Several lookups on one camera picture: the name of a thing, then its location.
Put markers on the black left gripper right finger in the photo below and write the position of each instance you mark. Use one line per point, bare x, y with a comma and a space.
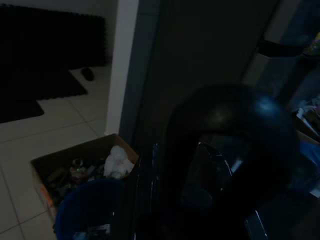
205, 172

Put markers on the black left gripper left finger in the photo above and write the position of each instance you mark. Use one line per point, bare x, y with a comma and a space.
146, 190

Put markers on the small black floor mat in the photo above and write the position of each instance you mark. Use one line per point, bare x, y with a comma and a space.
17, 111

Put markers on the black foam floor mat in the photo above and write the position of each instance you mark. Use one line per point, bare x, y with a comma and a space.
42, 47

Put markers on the white crumpled plastic bag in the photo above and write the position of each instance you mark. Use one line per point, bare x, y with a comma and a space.
117, 163

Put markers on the red and green drink can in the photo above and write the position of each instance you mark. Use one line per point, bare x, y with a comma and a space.
77, 168

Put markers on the blue plastic bucket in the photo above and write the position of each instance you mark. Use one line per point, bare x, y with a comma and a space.
75, 205

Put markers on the dark glossy rounded object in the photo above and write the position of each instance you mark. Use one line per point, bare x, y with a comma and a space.
265, 130

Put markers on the brown cardboard box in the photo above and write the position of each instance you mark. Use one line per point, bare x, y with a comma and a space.
42, 170

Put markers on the blue plastic bag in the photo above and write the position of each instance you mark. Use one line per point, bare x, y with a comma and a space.
310, 160

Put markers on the dark grey door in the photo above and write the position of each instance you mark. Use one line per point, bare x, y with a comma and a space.
190, 50

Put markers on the white bin with black lid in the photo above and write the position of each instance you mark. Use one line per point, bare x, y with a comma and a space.
270, 67

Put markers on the small black oval object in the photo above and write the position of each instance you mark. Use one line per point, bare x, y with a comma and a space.
87, 74

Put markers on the colourful printed package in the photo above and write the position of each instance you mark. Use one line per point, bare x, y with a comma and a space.
313, 45

